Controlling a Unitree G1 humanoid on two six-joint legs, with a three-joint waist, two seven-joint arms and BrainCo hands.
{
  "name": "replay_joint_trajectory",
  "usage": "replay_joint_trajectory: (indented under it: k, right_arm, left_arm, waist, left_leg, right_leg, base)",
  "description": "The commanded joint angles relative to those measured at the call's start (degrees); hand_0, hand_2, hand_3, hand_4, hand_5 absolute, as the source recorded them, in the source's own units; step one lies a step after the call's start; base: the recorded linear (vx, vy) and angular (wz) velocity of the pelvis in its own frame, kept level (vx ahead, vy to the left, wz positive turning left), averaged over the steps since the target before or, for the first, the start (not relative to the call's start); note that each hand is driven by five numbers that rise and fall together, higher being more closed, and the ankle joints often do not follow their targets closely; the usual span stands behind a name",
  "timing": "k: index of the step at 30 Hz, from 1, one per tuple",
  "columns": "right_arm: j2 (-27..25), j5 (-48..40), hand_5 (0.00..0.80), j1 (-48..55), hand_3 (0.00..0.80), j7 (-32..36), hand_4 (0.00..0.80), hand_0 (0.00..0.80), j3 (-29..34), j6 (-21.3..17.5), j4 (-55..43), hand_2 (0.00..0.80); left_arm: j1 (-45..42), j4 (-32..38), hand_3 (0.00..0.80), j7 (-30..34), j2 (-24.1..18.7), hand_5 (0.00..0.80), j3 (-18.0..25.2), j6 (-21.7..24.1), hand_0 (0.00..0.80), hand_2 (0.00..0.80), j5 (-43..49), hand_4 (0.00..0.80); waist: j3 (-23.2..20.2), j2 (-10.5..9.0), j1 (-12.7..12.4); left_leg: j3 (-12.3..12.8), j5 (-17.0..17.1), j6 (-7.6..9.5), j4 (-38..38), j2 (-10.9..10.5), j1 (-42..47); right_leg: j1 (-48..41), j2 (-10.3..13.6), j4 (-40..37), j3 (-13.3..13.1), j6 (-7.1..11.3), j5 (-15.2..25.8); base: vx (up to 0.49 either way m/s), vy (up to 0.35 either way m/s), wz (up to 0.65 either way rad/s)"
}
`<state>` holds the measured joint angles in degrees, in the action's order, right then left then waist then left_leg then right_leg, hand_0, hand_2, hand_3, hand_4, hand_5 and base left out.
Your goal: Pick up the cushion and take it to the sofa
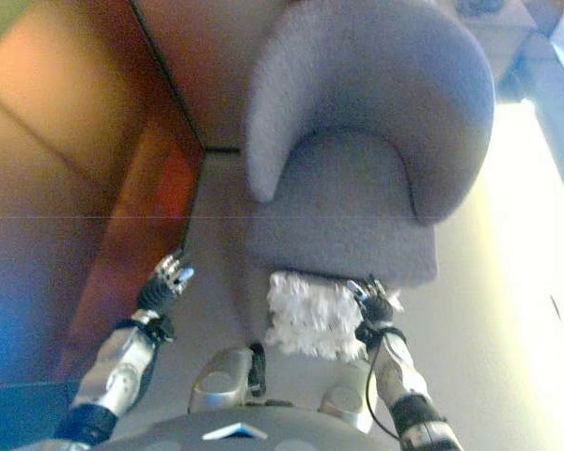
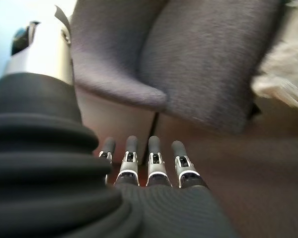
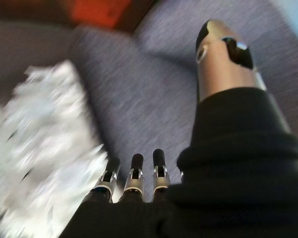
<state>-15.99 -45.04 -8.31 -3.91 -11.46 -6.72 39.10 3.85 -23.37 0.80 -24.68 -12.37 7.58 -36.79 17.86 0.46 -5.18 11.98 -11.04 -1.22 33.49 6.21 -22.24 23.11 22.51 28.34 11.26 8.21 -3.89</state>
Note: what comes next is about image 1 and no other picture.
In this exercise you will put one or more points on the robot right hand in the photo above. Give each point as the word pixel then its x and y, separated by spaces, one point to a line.
pixel 376 303

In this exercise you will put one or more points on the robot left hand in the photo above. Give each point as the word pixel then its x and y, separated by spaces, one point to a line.
pixel 162 286

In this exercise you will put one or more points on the white fringed cushion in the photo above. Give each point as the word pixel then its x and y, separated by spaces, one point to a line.
pixel 310 319

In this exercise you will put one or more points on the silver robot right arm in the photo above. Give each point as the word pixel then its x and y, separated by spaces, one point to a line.
pixel 404 376

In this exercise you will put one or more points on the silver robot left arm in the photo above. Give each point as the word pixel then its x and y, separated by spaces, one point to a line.
pixel 117 371

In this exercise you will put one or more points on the silver robot right leg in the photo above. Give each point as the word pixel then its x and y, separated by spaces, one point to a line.
pixel 350 399

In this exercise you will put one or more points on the silver robot leg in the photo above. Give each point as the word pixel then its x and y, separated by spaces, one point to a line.
pixel 350 399
pixel 221 380

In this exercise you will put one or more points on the silver robot left leg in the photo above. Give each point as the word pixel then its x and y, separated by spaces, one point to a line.
pixel 221 380

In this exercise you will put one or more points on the brown wooden wardrobe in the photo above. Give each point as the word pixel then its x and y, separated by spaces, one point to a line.
pixel 75 164

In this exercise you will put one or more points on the grey robot torso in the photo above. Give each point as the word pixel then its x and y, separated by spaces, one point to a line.
pixel 216 434

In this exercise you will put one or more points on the grey upholstered armchair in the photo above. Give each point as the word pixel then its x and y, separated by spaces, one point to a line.
pixel 357 94

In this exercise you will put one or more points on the light wooden nightstand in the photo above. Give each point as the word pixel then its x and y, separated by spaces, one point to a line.
pixel 498 33

